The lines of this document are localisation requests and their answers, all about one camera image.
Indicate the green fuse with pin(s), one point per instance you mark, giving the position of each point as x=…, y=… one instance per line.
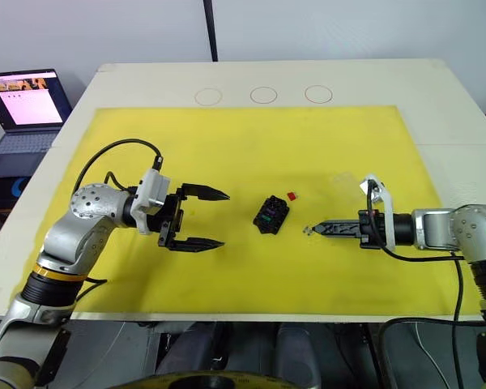
x=266, y=219

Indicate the clear plastic cover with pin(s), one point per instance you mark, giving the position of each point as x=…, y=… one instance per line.
x=345, y=186

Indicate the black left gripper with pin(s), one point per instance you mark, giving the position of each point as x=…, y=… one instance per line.
x=171, y=219

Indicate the open laptop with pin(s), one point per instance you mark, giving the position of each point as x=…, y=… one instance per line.
x=22, y=105

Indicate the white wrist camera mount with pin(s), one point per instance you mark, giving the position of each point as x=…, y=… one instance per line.
x=387, y=202
x=154, y=190

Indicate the red fuse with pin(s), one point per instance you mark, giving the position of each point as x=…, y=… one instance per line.
x=292, y=195

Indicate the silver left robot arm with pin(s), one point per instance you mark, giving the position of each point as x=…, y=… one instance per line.
x=93, y=202

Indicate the yellowish round disc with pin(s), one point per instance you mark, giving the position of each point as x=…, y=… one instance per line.
x=210, y=381

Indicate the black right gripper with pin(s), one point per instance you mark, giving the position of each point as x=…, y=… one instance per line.
x=370, y=231

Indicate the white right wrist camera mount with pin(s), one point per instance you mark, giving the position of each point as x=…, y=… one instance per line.
x=387, y=202

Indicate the black vertical pole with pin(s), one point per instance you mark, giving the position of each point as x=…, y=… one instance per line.
x=211, y=28

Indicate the small clear fuse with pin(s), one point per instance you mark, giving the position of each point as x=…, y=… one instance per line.
x=308, y=231

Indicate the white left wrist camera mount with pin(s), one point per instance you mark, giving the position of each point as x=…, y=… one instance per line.
x=154, y=190

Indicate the dark rounded shape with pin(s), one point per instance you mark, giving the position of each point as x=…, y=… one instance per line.
x=297, y=352

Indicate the yellow mat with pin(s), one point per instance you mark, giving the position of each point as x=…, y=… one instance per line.
x=243, y=162

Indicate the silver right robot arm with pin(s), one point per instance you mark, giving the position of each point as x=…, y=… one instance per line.
x=470, y=227

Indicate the black fuse box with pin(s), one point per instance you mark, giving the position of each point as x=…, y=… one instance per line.
x=269, y=225

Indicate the purple fuse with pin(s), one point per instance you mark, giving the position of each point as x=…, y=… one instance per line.
x=272, y=211

